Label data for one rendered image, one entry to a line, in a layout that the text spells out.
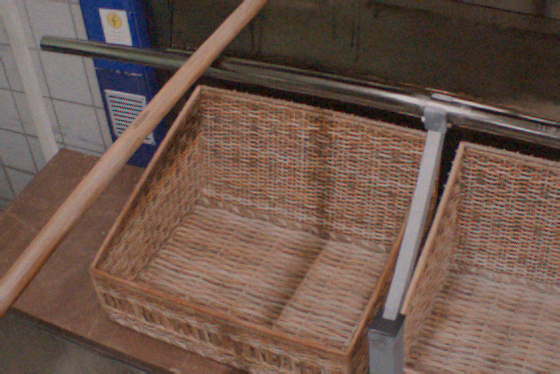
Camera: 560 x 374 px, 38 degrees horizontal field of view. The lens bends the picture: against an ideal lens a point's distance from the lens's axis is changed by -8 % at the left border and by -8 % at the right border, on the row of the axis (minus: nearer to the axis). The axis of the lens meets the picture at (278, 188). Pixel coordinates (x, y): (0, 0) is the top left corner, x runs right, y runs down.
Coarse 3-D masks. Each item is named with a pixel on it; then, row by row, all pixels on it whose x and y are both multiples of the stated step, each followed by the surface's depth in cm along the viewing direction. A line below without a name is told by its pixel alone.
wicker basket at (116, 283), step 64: (192, 128) 186; (256, 128) 182; (320, 128) 174; (384, 128) 167; (192, 192) 192; (256, 192) 188; (320, 192) 181; (128, 256) 174; (192, 256) 183; (256, 256) 181; (320, 256) 179; (384, 256) 177; (128, 320) 168; (192, 320) 156; (256, 320) 167; (320, 320) 166
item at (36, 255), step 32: (256, 0) 138; (224, 32) 131; (192, 64) 125; (160, 96) 119; (128, 128) 115; (96, 192) 107; (64, 224) 103; (32, 256) 98; (0, 288) 94; (0, 320) 94
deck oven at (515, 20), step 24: (144, 0) 179; (168, 0) 176; (384, 0) 152; (408, 0) 150; (432, 0) 148; (168, 24) 180; (528, 24) 141; (552, 24) 139; (168, 72) 190; (312, 96) 176; (168, 120) 200; (528, 144) 158
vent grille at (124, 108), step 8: (112, 96) 199; (120, 96) 197; (128, 96) 195; (136, 96) 194; (112, 104) 200; (120, 104) 198; (128, 104) 198; (136, 104) 196; (144, 104) 195; (112, 112) 202; (120, 112) 200; (128, 112) 199; (136, 112) 198; (112, 120) 204; (120, 120) 203; (128, 120) 201; (120, 128) 205; (152, 136) 201; (152, 144) 202
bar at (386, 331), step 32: (160, 64) 134; (224, 64) 129; (256, 64) 128; (352, 96) 121; (384, 96) 119; (416, 96) 118; (448, 96) 118; (448, 128) 117; (480, 128) 115; (512, 128) 112; (544, 128) 110; (416, 192) 118; (416, 224) 117; (384, 320) 117; (384, 352) 118
